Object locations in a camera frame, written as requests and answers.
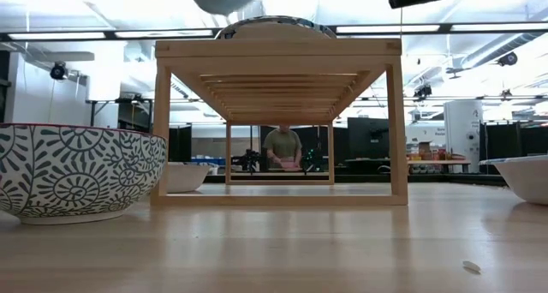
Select blue patterned rim bowl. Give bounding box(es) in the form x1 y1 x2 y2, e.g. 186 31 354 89
213 15 338 40

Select small white bowl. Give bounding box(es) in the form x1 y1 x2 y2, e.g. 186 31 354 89
165 162 211 194

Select large white green-patterned bowl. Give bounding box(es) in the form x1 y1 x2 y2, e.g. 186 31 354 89
0 122 169 226

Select light wooden slatted shelf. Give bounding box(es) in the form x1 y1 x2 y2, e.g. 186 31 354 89
150 38 409 207

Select white pillar with sign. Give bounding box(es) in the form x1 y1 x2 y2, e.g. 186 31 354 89
444 99 484 174

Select black computer monitor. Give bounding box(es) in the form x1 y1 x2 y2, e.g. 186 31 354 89
347 117 391 159

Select wooden table with boxes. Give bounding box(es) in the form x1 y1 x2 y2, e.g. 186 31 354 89
406 141 472 174

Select black partition curtain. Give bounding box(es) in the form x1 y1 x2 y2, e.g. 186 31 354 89
167 124 193 164
259 125 336 169
479 120 548 176

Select person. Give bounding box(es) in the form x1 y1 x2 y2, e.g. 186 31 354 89
262 124 304 170

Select black overhead light bar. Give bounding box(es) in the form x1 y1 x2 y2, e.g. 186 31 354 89
0 21 548 43

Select silver ventilation duct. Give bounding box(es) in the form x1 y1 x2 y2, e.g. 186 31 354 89
460 30 548 69

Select black ceiling camera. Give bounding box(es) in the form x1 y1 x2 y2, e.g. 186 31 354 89
497 51 519 68
49 61 69 81

